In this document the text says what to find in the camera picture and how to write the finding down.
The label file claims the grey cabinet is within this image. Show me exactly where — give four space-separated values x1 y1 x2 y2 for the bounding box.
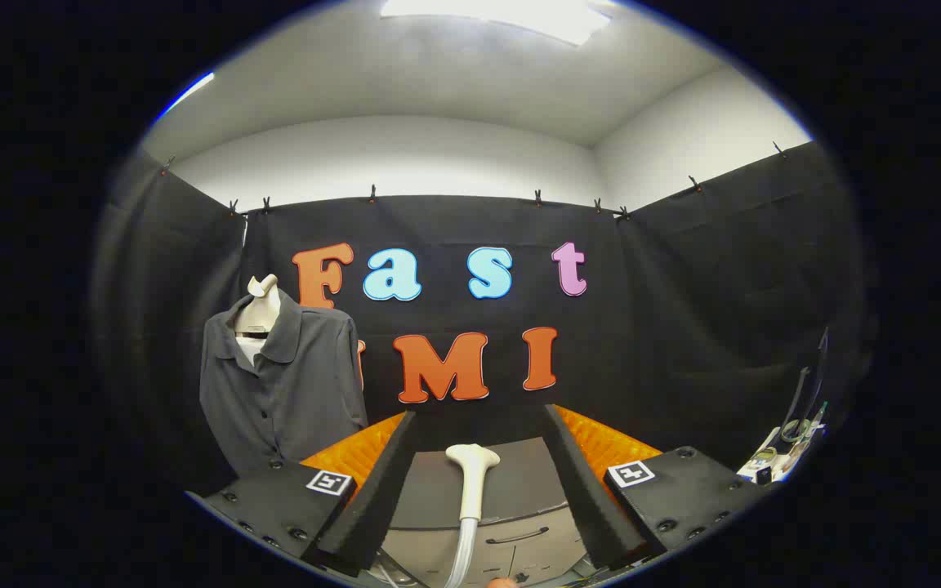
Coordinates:
383 437 591 588

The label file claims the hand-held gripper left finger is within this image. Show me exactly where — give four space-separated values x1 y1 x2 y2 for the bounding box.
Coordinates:
185 411 418 579

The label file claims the dark grey collared shirt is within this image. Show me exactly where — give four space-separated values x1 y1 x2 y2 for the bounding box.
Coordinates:
199 287 369 476

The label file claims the grey looped cable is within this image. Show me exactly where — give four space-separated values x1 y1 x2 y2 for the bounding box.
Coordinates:
781 327 832 442

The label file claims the clear garment steamer hose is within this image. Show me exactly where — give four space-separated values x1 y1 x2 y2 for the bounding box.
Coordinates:
444 518 481 588

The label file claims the cream clothes hanger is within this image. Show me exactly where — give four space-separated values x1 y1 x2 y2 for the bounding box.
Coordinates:
234 274 282 365

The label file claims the white desk clutter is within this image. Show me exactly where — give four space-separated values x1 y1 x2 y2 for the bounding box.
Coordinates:
736 400 827 488

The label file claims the row of black clips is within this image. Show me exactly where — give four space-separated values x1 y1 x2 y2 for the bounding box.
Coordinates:
162 140 788 223

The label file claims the white garment steamer head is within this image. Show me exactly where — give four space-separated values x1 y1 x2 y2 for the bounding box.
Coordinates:
445 443 502 523

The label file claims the large ceiling light panel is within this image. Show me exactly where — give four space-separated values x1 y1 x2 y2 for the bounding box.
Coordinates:
381 0 612 47

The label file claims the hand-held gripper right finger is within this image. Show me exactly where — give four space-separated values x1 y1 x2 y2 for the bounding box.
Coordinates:
542 403 775 572

